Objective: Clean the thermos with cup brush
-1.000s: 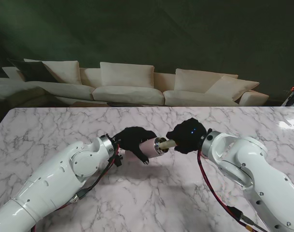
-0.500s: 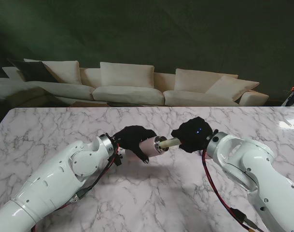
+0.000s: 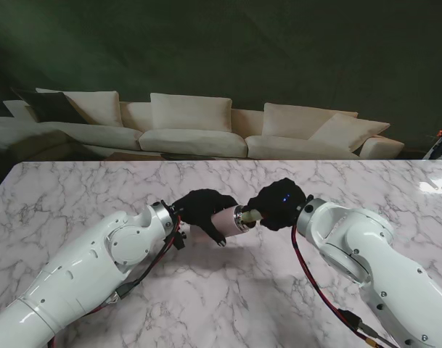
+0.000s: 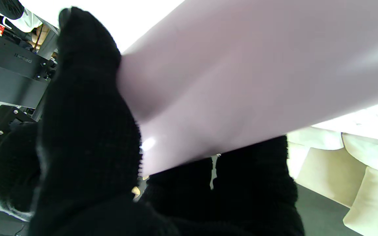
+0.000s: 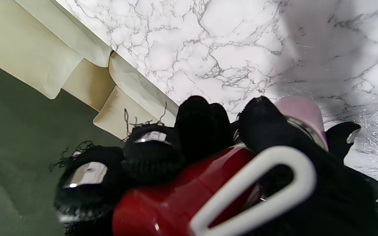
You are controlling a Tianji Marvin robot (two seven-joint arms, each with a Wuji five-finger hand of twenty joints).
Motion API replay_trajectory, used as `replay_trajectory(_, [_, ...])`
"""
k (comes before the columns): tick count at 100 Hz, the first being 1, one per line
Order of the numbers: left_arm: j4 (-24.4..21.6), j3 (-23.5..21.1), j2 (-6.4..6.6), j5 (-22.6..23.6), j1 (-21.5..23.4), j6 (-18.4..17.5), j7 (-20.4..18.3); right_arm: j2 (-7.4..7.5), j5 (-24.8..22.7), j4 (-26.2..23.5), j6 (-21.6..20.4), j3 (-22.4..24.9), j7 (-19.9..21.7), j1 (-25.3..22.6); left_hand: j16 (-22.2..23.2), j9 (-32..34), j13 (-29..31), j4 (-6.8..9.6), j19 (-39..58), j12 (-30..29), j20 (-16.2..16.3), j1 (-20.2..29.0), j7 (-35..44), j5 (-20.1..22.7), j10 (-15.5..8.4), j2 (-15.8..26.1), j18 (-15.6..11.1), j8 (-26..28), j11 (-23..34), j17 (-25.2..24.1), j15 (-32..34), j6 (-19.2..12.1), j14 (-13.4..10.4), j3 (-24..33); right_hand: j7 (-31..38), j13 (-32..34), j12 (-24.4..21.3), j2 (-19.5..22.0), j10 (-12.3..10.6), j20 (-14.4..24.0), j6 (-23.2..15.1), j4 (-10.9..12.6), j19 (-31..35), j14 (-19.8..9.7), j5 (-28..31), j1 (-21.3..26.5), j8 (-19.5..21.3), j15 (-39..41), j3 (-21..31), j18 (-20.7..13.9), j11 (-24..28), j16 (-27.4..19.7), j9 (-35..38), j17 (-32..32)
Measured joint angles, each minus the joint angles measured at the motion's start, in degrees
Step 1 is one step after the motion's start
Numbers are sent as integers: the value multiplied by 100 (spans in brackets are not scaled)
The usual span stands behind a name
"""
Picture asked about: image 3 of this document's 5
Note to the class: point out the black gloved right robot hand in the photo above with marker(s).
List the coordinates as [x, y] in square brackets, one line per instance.
[280, 206]

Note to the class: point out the cream fabric sofa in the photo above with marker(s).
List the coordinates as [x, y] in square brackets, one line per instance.
[191, 141]

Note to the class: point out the pink thermos bottle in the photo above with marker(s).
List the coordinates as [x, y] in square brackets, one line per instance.
[226, 224]

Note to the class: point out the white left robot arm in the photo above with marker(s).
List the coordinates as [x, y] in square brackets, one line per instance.
[79, 268]

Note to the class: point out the black stand with orange clamp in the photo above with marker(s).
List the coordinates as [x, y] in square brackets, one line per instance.
[440, 145]

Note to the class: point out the cream sofa cushion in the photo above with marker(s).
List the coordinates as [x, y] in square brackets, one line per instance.
[289, 119]
[97, 107]
[351, 130]
[189, 112]

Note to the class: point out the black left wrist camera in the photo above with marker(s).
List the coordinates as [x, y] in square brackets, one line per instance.
[180, 243]

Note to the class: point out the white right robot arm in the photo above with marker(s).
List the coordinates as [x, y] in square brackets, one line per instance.
[369, 246]

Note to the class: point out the dark brown sofa cushion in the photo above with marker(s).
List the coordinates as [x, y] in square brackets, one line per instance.
[53, 107]

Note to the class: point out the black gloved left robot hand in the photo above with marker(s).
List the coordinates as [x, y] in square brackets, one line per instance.
[200, 208]

